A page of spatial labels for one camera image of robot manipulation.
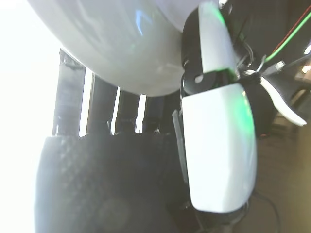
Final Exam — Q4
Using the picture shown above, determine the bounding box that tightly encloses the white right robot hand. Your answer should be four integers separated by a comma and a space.
34, 0, 259, 233

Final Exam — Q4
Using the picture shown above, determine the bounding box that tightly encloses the thin green cable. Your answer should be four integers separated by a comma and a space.
265, 8, 311, 61

